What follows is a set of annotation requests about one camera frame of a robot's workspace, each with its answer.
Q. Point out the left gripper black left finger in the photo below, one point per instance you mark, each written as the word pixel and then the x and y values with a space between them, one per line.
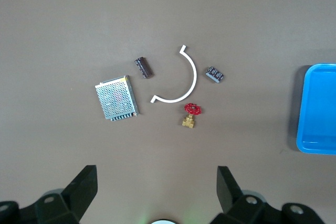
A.
pixel 76 197

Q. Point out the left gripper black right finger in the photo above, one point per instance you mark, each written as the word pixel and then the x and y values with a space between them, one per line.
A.
pixel 233 203

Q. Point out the short black printed capacitor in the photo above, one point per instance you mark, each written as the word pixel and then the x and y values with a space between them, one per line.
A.
pixel 214 74

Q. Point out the long dark brown capacitor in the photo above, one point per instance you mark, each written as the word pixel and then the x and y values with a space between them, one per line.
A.
pixel 143 67

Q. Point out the brass valve with red handwheel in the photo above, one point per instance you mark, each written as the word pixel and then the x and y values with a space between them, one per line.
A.
pixel 192 109

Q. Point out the perforated metal power supply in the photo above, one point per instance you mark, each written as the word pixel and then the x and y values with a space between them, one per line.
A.
pixel 116 98

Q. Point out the blue plastic tray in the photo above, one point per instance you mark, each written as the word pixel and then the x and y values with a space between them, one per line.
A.
pixel 320 108

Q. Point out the brown table mat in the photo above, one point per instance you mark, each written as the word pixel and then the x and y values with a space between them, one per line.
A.
pixel 78 24

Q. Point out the white curved plastic bracket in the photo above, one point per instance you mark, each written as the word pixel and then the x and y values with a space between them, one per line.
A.
pixel 194 75

